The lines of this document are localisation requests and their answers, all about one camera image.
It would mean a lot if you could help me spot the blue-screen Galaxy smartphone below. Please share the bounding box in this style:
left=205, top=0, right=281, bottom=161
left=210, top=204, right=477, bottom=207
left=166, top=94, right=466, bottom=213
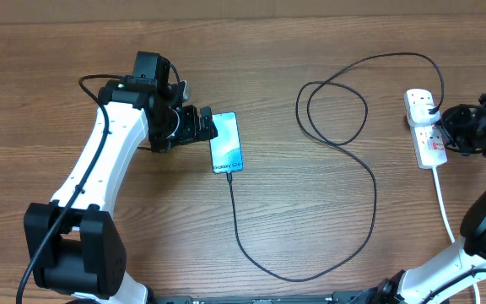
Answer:
left=209, top=111, right=244, bottom=174

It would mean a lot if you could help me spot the black USB charging cable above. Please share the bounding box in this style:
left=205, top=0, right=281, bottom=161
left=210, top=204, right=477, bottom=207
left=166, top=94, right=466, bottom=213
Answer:
left=225, top=52, right=446, bottom=283

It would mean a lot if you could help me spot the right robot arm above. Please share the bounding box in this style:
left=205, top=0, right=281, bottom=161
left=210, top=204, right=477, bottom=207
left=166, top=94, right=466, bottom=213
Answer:
left=352, top=89, right=486, bottom=303

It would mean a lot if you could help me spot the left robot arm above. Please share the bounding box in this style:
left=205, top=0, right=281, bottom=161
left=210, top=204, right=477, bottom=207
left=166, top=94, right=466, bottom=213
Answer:
left=15, top=52, right=218, bottom=303

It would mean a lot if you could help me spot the white charger plug adapter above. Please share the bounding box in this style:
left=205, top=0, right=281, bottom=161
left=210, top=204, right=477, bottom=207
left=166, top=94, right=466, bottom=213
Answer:
left=407, top=104, right=440, bottom=128

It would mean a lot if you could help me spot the white power strip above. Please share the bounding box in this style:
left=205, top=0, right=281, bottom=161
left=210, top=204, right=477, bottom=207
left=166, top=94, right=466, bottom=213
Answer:
left=403, top=89, right=447, bottom=169

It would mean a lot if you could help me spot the white power strip cord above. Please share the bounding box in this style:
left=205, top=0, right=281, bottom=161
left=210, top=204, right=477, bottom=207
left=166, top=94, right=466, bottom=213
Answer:
left=430, top=166, right=482, bottom=304

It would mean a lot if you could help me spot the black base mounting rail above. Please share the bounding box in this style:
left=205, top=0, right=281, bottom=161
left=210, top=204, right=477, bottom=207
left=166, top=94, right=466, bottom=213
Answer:
left=154, top=287, right=377, bottom=304

